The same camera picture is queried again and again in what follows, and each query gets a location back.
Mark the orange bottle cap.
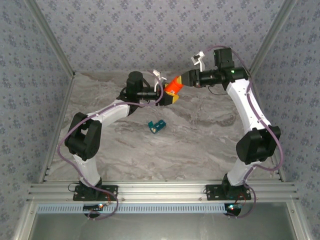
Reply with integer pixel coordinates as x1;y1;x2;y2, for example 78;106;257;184
174;76;185;90

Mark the orange pill bottle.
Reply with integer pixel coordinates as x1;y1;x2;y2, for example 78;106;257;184
164;79;181;97

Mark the teal pill organizer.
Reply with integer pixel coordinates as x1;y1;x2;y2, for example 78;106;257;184
147;119;167;135

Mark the small circuit board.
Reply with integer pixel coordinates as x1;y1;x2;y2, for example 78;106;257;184
83;203;105;211
224;203;243;212

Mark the aluminium frame post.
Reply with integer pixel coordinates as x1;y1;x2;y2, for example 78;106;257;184
24;0;76;77
246;0;299;76

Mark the aluminium side rail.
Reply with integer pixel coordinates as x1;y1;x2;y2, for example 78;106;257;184
37;72;77;185
246;72;287;182

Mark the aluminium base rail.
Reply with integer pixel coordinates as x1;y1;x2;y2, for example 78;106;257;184
26;181;300;203

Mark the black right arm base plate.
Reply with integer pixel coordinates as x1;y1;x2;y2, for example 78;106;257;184
205;184;252;202

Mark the slotted grey cable duct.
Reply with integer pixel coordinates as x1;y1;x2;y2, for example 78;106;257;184
36;202;228;215

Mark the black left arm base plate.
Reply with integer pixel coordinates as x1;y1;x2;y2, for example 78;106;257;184
72;184;119;202

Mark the aluminium frame strut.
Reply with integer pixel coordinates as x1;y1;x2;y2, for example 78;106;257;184
286;201;312;240
12;201;38;240

